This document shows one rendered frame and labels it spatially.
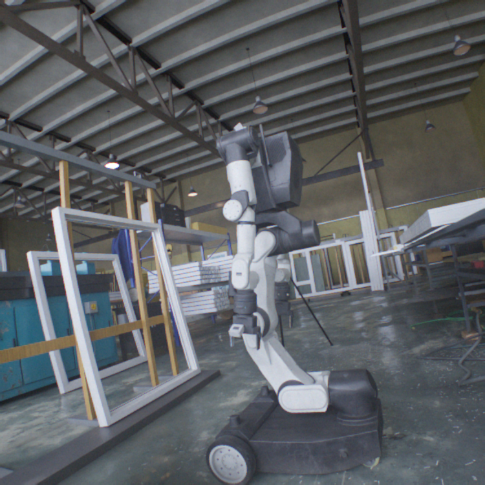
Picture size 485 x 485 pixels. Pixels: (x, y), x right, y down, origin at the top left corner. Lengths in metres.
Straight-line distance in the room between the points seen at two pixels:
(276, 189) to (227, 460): 1.09
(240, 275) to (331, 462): 0.76
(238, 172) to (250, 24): 10.19
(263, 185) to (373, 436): 1.05
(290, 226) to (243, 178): 0.28
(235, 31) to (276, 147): 10.09
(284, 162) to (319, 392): 0.93
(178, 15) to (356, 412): 10.30
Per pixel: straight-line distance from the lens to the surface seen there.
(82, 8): 10.10
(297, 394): 1.41
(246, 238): 1.21
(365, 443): 1.37
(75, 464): 1.96
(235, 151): 1.28
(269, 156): 1.41
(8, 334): 3.73
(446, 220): 1.44
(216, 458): 1.48
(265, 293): 1.40
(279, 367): 1.45
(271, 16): 11.22
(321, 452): 1.36
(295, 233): 1.35
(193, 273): 5.79
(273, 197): 1.37
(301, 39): 12.33
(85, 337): 2.23
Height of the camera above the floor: 0.78
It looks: 7 degrees up
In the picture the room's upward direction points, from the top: 10 degrees counter-clockwise
